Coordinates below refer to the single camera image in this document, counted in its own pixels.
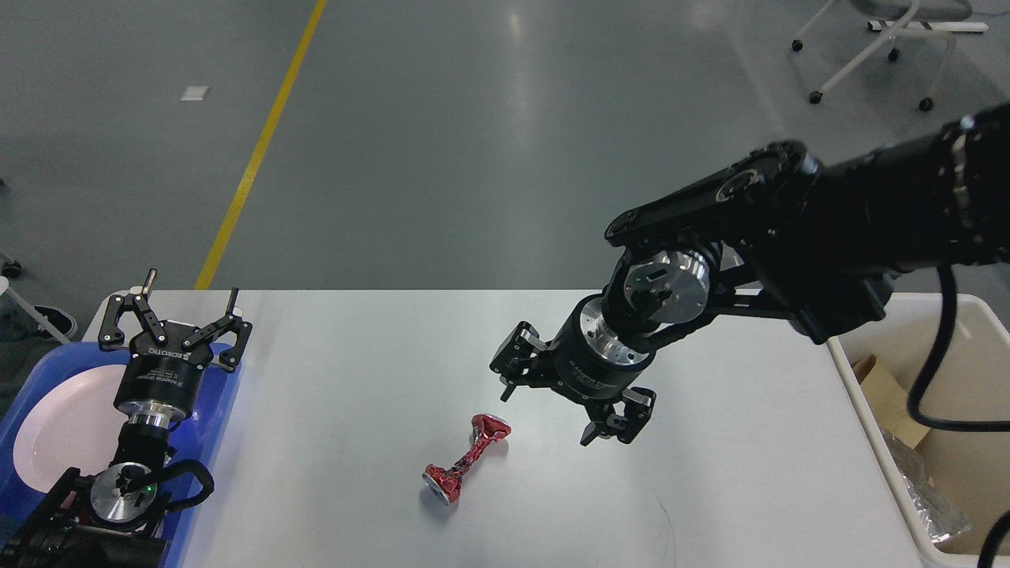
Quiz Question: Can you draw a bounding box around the red foil wrapper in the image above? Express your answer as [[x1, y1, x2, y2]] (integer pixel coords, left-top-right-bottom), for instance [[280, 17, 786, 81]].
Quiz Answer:
[[421, 413, 512, 506]]

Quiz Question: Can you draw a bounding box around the white plastic bin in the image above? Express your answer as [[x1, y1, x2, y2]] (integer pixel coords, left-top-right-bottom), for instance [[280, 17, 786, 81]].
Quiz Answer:
[[827, 293, 1009, 567]]

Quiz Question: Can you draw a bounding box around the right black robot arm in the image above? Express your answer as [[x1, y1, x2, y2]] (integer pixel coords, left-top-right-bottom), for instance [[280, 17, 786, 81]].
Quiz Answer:
[[489, 104, 1009, 446]]

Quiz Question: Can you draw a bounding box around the white bar behind chair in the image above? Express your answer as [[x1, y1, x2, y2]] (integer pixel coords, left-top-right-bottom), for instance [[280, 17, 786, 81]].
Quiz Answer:
[[866, 21, 989, 35]]

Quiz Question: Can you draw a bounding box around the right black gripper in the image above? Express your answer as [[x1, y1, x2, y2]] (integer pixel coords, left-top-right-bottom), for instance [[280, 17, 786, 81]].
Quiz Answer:
[[489, 293, 657, 447]]

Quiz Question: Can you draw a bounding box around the pink plate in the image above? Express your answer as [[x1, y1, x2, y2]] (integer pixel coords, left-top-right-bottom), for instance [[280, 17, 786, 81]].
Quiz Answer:
[[12, 364, 127, 492]]

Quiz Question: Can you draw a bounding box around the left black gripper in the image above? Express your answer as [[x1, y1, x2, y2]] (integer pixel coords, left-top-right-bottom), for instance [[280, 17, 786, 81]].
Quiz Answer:
[[98, 269, 253, 427]]

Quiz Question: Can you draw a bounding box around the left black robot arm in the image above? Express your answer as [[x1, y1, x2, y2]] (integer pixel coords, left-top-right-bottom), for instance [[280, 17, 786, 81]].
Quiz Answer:
[[2, 270, 253, 567]]

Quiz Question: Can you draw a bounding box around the aluminium foil tray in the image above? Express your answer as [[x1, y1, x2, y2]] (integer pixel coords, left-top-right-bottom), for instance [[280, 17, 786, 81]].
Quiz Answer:
[[881, 429, 971, 545]]

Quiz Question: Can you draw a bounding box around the brown paper bag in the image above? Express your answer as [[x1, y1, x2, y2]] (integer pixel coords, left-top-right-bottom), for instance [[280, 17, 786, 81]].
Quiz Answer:
[[852, 353, 930, 449]]

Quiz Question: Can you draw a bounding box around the person's shoe and leg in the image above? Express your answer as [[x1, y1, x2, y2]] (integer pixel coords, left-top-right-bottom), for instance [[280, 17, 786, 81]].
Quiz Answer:
[[1, 305, 79, 344]]

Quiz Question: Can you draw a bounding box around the white office chair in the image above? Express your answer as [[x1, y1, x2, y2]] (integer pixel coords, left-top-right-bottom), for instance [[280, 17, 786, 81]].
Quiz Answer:
[[808, 1, 974, 112]]

